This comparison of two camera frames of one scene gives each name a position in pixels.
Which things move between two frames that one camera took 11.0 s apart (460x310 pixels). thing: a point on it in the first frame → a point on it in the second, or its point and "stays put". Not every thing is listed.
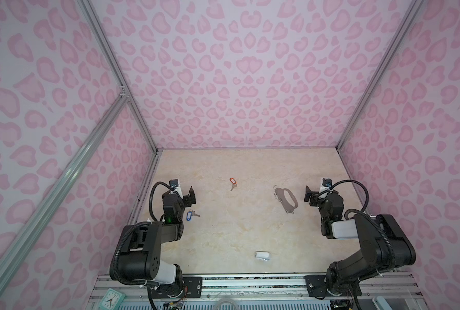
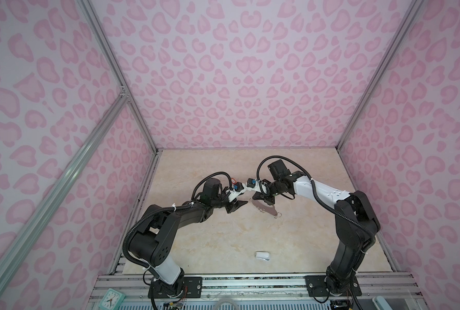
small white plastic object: (262, 255) stays put
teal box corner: (380, 303) stays put
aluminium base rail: (263, 287) stays put
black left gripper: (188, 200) → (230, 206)
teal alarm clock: (112, 300) stays put
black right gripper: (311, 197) → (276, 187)
